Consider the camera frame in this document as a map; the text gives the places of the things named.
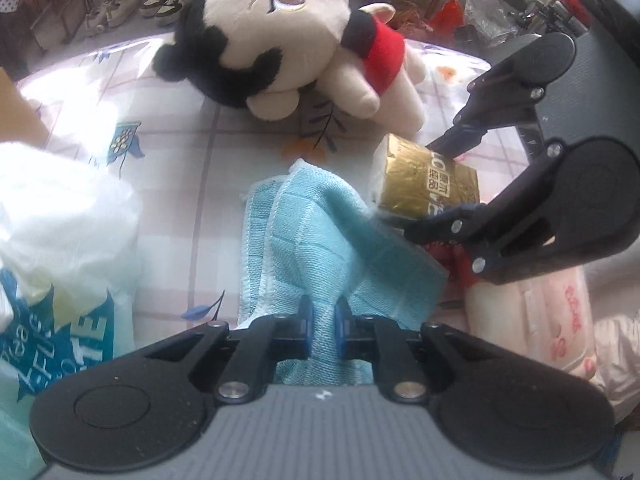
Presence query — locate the teal checked cloth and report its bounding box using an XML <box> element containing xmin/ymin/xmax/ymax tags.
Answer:
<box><xmin>238</xmin><ymin>160</ymin><xmax>448</xmax><ymax>386</ymax></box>

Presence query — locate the gold foil pack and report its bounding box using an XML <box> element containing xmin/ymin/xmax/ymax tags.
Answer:
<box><xmin>367</xmin><ymin>133</ymin><xmax>480</xmax><ymax>224</ymax></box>

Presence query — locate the red plastic bag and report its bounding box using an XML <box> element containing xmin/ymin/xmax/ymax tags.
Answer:
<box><xmin>428</xmin><ymin>0</ymin><xmax>464</xmax><ymax>37</ymax></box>

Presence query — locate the pink wet wipes pack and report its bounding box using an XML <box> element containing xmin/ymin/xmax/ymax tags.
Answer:
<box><xmin>452</xmin><ymin>249</ymin><xmax>597</xmax><ymax>380</ymax></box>

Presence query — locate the checked floral tablecloth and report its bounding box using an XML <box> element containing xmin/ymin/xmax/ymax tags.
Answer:
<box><xmin>14</xmin><ymin>31</ymin><xmax>532</xmax><ymax>336</ymax></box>

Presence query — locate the white teal plastic bag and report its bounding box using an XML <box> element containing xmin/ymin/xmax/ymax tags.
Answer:
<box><xmin>1</xmin><ymin>142</ymin><xmax>142</xmax><ymax>479</ymax></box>

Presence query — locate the black haired plush doll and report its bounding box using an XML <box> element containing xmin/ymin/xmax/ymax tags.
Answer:
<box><xmin>152</xmin><ymin>0</ymin><xmax>426</xmax><ymax>138</ymax></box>

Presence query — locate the brown cardboard box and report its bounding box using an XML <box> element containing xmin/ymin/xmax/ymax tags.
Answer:
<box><xmin>0</xmin><ymin>68</ymin><xmax>49</xmax><ymax>148</ymax></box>

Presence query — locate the beige sneaker pair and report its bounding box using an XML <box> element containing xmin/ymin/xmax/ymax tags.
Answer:
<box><xmin>84</xmin><ymin>0</ymin><xmax>139</xmax><ymax>37</ymax></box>

